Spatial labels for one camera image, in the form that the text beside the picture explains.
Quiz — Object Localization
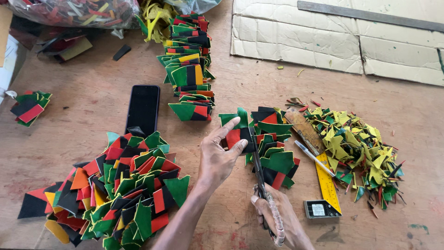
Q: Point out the person's left hand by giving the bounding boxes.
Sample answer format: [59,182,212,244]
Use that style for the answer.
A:
[200,117,249,188]

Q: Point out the person's right hand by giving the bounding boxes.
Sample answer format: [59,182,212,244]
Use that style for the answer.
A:
[250,183,315,250]

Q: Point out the scissors with clear handle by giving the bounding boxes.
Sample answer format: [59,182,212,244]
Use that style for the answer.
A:
[248,127,286,247]

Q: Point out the green red black leather piece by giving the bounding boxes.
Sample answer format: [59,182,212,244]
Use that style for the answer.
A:
[219,107,256,155]

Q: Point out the pile of uncut leather pieces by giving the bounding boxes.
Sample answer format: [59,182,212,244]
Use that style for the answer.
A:
[245,106,302,191]

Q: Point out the yellow set square ruler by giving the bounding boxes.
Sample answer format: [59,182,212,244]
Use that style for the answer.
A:
[284,107,343,219]

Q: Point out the clear ballpoint pen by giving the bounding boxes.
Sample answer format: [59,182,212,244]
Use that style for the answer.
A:
[294,140,336,178]

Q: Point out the black smartphone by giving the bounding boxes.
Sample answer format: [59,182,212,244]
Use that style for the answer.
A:
[124,85,161,137]

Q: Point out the row of stacked leather pieces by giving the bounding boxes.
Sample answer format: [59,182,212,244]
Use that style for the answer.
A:
[156,12,216,122]

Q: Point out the heap of leather trimmings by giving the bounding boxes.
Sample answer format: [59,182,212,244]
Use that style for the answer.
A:
[286,97,407,219]

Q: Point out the large heap of cut leather pieces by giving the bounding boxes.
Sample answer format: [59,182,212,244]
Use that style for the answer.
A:
[17,131,191,250]

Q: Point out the small black leather scrap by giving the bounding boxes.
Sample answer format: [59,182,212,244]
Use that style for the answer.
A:
[112,44,132,62]

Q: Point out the yellow leather strips bundle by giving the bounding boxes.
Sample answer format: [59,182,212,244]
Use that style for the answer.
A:
[135,0,179,44]

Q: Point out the clear plastic bag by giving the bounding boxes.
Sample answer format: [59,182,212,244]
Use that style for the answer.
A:
[163,0,222,15]

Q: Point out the flattened cardboard sheet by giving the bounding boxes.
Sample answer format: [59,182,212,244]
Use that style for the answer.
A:
[230,0,444,87]

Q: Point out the pile of dark leather offcuts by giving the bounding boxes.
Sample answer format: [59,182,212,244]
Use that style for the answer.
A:
[36,28,93,64]

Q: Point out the small stack of leather pieces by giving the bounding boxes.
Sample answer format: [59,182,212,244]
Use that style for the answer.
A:
[10,90,53,128]

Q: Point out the plastic bag of leather scraps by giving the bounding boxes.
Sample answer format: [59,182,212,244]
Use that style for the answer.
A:
[8,0,141,30]

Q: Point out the long metal ruler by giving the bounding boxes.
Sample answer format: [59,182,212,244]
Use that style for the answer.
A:
[297,0,444,33]

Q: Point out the white paper sheet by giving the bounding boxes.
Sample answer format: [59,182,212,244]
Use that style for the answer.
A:
[0,35,20,105]

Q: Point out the brown cardboard piece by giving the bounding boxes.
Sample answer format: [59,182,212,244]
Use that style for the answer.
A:
[0,6,14,68]

